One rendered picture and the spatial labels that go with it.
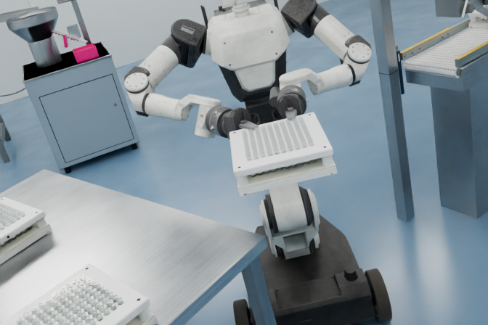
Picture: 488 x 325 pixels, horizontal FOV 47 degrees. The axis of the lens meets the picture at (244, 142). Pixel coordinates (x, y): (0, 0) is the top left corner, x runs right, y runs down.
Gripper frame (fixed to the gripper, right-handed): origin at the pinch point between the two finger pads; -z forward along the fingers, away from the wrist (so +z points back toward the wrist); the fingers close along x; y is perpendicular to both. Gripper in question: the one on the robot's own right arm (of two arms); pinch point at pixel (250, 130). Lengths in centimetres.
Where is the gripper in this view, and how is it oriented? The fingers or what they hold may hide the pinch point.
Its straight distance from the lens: 155.8
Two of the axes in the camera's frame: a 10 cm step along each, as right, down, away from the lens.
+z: -5.7, -2.1, 7.9
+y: -7.9, 4.0, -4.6
